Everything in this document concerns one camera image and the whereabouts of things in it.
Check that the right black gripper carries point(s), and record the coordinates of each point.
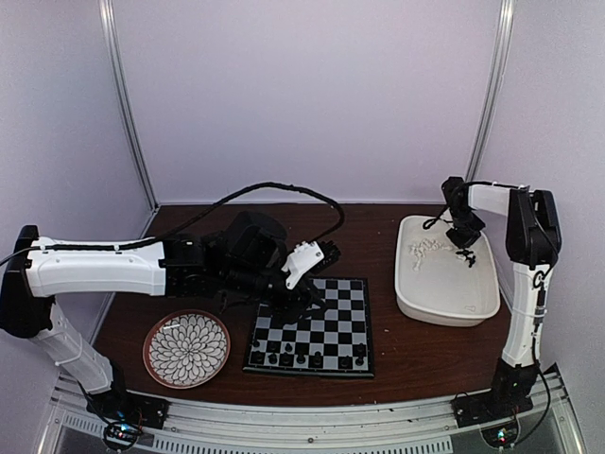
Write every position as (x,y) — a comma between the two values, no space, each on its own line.
(465,242)

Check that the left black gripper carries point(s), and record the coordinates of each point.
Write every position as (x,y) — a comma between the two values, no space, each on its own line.
(303,298)

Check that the black and grey chessboard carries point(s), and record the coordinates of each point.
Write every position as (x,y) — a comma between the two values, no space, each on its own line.
(335,333)

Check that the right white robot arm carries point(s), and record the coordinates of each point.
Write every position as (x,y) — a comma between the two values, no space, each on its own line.
(533,243)

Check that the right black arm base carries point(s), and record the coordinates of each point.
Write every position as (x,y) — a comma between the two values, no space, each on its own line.
(482,408)

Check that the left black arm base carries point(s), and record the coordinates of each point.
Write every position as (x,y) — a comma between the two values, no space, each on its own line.
(134,409)

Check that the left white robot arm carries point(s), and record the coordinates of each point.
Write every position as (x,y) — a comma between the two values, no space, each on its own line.
(41,268)

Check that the black chess pieces in tub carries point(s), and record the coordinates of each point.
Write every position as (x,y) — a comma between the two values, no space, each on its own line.
(468,256)

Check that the pile of white chess pieces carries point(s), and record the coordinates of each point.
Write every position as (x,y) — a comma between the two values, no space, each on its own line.
(419,251)

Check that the white plastic tub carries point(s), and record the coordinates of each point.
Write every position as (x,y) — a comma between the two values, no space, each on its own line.
(445,291)

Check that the floral patterned plate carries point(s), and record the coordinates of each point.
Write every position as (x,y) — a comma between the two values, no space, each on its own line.
(186,349)

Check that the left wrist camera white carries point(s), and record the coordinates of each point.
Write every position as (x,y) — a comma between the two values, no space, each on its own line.
(308,257)

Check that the right aluminium frame post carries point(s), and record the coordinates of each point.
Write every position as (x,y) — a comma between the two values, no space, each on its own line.
(501,51)

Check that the aluminium frame post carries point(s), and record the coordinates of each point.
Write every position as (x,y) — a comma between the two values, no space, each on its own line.
(501,51)
(110,32)

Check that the left aluminium frame post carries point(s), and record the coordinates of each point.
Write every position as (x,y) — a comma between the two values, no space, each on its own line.
(110,32)

